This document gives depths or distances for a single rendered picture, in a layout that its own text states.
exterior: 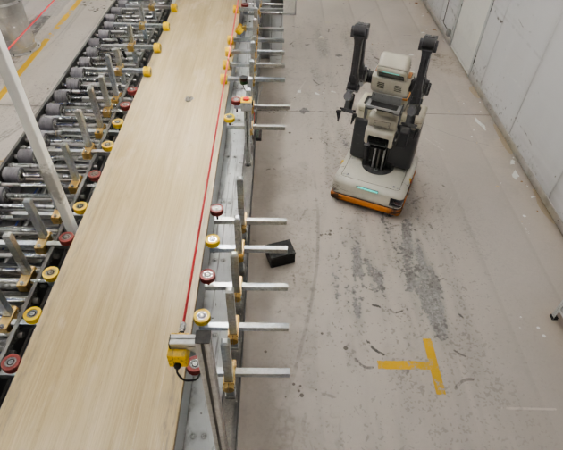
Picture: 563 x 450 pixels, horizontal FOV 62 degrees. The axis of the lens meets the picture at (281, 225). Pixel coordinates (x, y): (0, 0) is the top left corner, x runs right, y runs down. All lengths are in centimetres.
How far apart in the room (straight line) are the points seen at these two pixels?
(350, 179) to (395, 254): 74
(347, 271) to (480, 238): 121
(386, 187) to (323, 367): 162
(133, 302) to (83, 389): 46
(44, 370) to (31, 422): 22
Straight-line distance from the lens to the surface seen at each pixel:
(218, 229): 306
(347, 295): 352
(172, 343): 130
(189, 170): 309
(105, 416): 215
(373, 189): 400
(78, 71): 458
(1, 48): 236
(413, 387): 324
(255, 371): 219
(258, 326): 233
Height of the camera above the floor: 278
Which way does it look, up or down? 45 degrees down
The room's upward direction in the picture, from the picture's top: 2 degrees clockwise
